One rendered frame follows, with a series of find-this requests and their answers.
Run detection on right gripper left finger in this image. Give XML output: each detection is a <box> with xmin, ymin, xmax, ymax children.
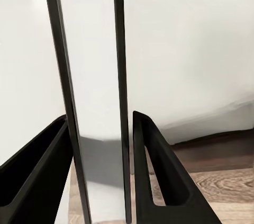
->
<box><xmin>0</xmin><ymin>114</ymin><xmax>73</xmax><ymax>224</ymax></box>

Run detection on hardback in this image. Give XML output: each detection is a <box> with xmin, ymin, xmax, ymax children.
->
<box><xmin>47</xmin><ymin>0</ymin><xmax>132</xmax><ymax>224</ymax></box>

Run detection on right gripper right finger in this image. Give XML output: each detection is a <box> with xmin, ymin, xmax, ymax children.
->
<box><xmin>132</xmin><ymin>111</ymin><xmax>222</xmax><ymax>224</ymax></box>

